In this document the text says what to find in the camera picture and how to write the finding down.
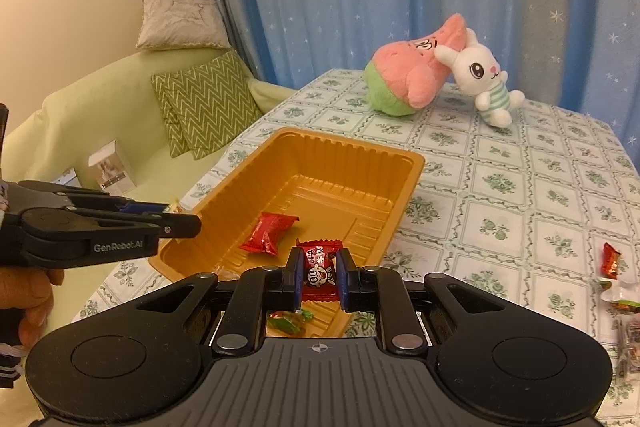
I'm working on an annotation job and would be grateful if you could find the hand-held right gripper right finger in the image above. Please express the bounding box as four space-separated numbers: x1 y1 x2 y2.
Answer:
335 248 551 355

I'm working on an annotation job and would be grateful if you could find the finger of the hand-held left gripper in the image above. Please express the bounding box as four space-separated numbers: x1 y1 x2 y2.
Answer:
20 208 202 239
20 181 171 214

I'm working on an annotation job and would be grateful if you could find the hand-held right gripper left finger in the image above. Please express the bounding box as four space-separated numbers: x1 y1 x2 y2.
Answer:
75 248 307 356

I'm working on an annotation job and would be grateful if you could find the red cartoon face snack packet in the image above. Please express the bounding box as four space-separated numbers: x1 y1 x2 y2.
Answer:
294 239 347 303

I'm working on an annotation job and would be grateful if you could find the green red candy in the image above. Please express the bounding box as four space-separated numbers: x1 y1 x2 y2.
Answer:
268 308 315 334

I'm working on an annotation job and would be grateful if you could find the plain red snack packet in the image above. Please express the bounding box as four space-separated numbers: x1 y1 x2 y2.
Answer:
238 212 300 256

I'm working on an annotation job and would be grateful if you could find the orange plastic tray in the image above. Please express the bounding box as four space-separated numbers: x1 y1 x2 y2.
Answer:
148 127 426 338

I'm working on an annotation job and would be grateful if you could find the small red candy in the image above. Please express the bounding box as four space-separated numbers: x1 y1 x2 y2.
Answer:
600 242 623 282

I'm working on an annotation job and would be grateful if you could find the silver green snack packet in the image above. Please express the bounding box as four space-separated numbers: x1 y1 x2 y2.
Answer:
595 279 640 315

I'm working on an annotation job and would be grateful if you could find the transparent grey snack packet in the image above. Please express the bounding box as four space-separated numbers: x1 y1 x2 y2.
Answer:
617 317 640 378

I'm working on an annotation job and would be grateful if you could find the person's left hand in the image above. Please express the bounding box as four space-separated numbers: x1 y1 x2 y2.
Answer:
0 266 66 349

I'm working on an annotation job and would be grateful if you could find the white cardboard box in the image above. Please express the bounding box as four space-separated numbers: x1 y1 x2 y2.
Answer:
88 142 137 195

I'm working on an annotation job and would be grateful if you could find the blue cardboard box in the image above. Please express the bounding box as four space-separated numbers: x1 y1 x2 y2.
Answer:
50 167 81 188

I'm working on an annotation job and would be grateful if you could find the light green sofa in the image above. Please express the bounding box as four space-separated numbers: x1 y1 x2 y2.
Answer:
0 44 299 343

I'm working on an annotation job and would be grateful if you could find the green chevron pillow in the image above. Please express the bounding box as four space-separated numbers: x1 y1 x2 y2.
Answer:
151 72 191 159
165 51 264 160

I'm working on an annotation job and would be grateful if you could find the beige pillow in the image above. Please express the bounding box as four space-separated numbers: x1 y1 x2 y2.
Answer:
136 0 230 50

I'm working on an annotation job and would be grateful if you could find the pink starfish plush toy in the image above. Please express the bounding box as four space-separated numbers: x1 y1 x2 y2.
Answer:
364 13 468 116

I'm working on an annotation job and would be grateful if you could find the white rabbit plush toy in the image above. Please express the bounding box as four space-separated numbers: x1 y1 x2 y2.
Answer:
434 29 526 128

